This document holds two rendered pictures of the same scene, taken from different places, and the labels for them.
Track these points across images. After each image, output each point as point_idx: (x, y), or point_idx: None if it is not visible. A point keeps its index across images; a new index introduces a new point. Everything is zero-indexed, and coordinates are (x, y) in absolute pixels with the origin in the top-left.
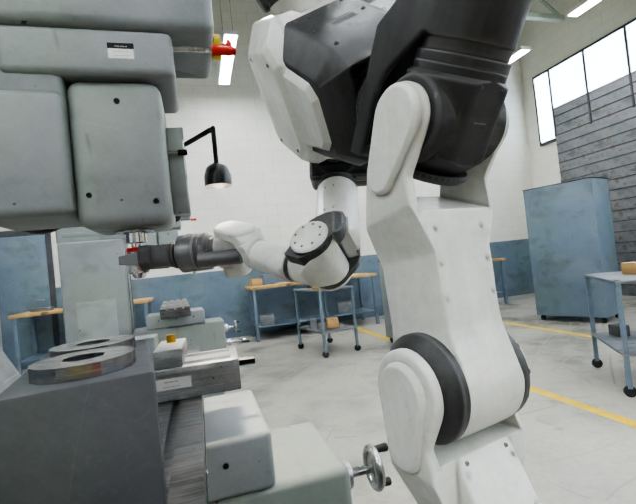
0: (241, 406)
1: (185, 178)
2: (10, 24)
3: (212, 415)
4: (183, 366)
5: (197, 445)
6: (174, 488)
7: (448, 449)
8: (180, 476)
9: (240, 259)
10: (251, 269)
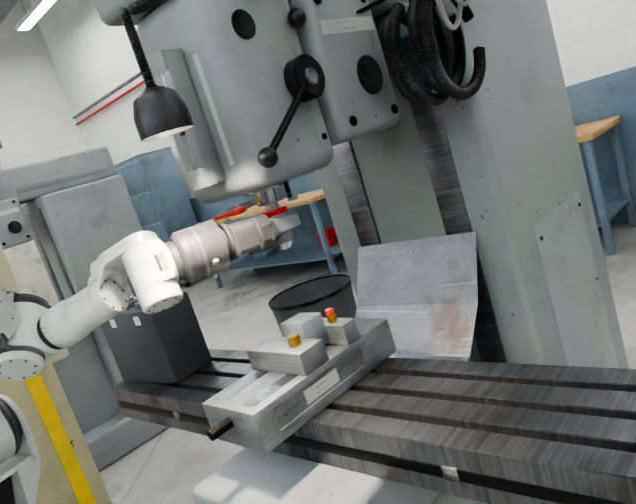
0: (277, 496)
1: (177, 138)
2: None
3: (297, 466)
4: (253, 370)
5: (178, 397)
6: (161, 386)
7: None
8: (165, 388)
9: (131, 291)
10: (143, 311)
